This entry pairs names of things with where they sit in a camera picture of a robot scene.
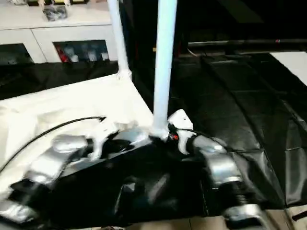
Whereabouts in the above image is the white plastic table top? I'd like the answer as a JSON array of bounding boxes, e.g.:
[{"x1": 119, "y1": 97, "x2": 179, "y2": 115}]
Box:
[{"x1": 0, "y1": 72, "x2": 166, "y2": 192}]

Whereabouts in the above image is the white plastic table leg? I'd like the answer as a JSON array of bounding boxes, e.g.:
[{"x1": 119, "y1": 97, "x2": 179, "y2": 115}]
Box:
[
  {"x1": 107, "y1": 0, "x2": 133, "y2": 80},
  {"x1": 151, "y1": 0, "x2": 178, "y2": 140}
]

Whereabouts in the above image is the black plastic mat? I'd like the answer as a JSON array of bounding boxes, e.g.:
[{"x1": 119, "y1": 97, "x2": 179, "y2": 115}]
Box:
[{"x1": 0, "y1": 54, "x2": 307, "y2": 228}]

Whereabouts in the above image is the white sideboard with glass doors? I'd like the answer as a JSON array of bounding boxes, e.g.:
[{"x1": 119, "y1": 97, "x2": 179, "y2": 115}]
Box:
[{"x1": 0, "y1": 0, "x2": 120, "y2": 64}]

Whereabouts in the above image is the long black bar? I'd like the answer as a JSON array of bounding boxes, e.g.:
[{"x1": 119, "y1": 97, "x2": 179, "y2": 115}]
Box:
[{"x1": 187, "y1": 38, "x2": 307, "y2": 49}]

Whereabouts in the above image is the flat white panel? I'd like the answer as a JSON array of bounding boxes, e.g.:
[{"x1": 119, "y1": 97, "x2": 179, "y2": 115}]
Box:
[{"x1": 270, "y1": 51, "x2": 307, "y2": 88}]

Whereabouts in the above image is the dark object on cabinet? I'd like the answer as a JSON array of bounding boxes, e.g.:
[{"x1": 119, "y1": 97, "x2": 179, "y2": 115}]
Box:
[{"x1": 43, "y1": 6, "x2": 68, "y2": 23}]

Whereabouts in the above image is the black stand foot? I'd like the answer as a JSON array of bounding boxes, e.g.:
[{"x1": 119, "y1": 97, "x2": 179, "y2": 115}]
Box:
[{"x1": 292, "y1": 210, "x2": 307, "y2": 222}]

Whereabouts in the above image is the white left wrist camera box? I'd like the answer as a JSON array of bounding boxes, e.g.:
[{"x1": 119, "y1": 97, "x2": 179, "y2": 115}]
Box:
[{"x1": 90, "y1": 120, "x2": 121, "y2": 160}]

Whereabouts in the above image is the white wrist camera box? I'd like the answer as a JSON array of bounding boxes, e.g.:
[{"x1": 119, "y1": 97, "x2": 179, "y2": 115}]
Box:
[
  {"x1": 90, "y1": 120, "x2": 121, "y2": 160},
  {"x1": 168, "y1": 109, "x2": 195, "y2": 155}
]

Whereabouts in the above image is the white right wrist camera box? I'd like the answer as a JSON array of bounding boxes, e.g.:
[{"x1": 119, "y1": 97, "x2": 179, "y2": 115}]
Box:
[{"x1": 168, "y1": 109, "x2": 195, "y2": 155}]

